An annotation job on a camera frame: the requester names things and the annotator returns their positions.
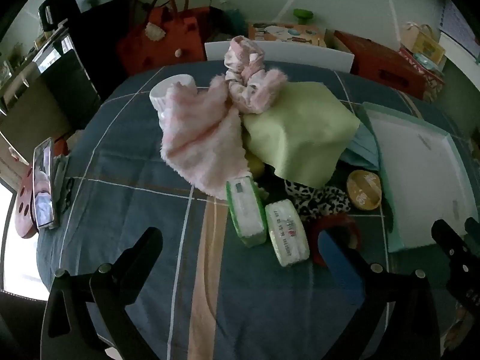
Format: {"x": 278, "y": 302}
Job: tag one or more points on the red patterned gift bag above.
{"x": 431, "y": 78}

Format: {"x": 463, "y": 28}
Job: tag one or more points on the orange illustrated toy box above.
{"x": 285, "y": 32}

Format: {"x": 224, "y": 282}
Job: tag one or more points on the blue face mask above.
{"x": 362, "y": 150}

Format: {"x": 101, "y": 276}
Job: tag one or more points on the smartphone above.
{"x": 43, "y": 183}

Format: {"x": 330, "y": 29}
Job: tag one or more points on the pink scrunchie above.
{"x": 242, "y": 54}

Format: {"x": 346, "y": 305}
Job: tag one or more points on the red cardboard box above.
{"x": 382, "y": 63}

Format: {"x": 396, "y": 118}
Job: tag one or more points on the white plastic bottle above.
{"x": 168, "y": 86}

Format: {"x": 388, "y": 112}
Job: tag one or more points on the blue plaid blanket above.
{"x": 150, "y": 195}

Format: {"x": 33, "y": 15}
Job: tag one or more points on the light green cloth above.
{"x": 300, "y": 131}

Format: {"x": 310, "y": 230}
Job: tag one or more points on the round wooden disc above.
{"x": 363, "y": 191}

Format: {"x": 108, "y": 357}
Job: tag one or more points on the wooden shelf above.
{"x": 22, "y": 71}

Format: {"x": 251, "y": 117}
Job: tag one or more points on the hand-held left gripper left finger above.
{"x": 144, "y": 255}

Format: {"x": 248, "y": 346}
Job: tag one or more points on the leopard print scrunchie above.
{"x": 318, "y": 198}

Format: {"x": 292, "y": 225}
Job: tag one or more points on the pink fluffy cloth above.
{"x": 198, "y": 138}

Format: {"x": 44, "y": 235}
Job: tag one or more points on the white tray with teal rim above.
{"x": 412, "y": 165}

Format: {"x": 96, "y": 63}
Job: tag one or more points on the black kettle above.
{"x": 52, "y": 7}

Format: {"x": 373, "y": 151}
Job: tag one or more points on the beige gift bag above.
{"x": 423, "y": 43}

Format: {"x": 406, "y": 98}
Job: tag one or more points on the black glass cabinet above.
{"x": 67, "y": 90}

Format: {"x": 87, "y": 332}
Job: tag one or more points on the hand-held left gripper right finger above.
{"x": 339, "y": 266}

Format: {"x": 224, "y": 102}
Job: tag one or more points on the green dumbbell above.
{"x": 303, "y": 14}

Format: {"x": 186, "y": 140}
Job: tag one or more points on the red felt tote bag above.
{"x": 168, "y": 41}

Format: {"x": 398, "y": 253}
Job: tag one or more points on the beige wooden panel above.
{"x": 33, "y": 116}

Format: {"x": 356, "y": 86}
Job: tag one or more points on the blue liquid bottle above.
{"x": 234, "y": 20}

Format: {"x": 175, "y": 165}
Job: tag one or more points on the white foam board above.
{"x": 300, "y": 54}

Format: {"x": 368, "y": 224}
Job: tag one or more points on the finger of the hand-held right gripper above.
{"x": 473, "y": 228}
{"x": 448, "y": 240}

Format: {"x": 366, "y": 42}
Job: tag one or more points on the pink stool with holes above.
{"x": 24, "y": 210}

